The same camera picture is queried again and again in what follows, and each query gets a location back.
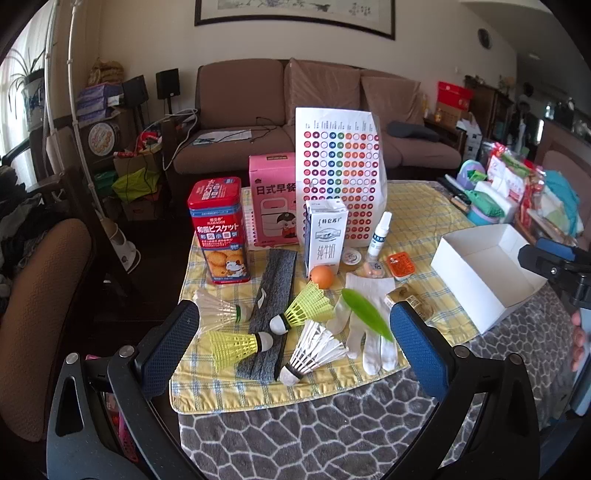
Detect dark cloth pile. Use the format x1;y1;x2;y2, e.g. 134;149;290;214
0;166;42;287

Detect wicker basket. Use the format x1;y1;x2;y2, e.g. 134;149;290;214
515;217;583;250

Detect pink cardboard box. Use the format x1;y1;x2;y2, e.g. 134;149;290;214
248;154;301;250

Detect green bag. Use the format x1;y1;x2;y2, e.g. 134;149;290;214
112;168;160;204

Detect yellow plastic shuttlecock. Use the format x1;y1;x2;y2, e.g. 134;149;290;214
269;281;334;334
208;330;275;370

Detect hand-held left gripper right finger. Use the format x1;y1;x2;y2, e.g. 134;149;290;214
389;300;541;480

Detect purple lidded bowl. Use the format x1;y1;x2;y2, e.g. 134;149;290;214
462;159;488;190

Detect orange jelly cup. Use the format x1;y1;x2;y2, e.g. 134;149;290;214
385;252;419;278

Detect grey headband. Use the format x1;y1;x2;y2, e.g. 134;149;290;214
235;249;298;383

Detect golden snack packet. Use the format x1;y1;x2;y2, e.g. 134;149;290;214
384;282;435;319

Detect black speaker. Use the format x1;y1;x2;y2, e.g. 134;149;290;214
156;68;181;100
122;76;149;106

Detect colourful dot sticker sheet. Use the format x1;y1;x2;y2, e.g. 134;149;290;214
294;107;389;250

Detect white feather shuttlecock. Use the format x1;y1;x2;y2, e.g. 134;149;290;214
278;320;349;387
193;290;252;332

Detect pink plastic basket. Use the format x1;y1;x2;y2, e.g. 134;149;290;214
85;355;139;462

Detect brown sofa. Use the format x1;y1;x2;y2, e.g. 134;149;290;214
173;58;462;174

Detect brown cushioned chair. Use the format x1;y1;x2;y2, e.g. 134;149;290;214
0;217;95;444

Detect stack of blue boxes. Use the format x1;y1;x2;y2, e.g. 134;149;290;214
76;83;123;123

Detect potted plant in vase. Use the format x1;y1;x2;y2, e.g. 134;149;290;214
7;44;47;132

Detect white cardboard box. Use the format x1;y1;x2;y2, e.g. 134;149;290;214
430;224;550;335

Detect framed painting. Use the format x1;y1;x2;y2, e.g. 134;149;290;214
194;0;397;41

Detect white tissue box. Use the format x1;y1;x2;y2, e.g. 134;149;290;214
475;180;520;224

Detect yellow plaid cloth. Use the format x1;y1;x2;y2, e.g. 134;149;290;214
168;180;481;414

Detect red gift box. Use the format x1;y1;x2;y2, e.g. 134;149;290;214
438;80;474;109

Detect green wipes packet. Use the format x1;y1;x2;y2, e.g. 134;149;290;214
464;189;506;217

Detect white milk carton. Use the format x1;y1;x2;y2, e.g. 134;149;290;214
303;199;347;280

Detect red biscuit tin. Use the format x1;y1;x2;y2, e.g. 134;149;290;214
187;176;252;285

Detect green plastic leaf piece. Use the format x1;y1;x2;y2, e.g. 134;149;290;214
342;288;396;343

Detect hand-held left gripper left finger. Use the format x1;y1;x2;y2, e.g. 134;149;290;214
46;300;204;480

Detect teal and purple bowl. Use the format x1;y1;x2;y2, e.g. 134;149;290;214
466;205;499;227

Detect round cookie tin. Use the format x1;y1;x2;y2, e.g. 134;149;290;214
89;121;122;155

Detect person's right hand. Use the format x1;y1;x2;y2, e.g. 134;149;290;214
571;310;591;374

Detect white cotton glove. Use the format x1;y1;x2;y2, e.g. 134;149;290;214
331;272;400;376

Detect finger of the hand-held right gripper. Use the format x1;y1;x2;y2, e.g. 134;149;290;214
517;237;578;280

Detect paper sheets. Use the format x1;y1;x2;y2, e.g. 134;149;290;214
194;129;252;145

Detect white spray bottle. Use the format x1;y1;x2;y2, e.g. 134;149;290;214
367;211;393;260

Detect white floor lamp stand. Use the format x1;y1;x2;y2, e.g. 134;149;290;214
44;0;139;273

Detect orange ball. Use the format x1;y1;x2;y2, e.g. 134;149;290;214
309;266;335;290

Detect teal cloth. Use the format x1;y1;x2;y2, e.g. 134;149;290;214
545;171;580;232

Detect red snack bags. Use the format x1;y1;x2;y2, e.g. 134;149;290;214
485;143;546;222

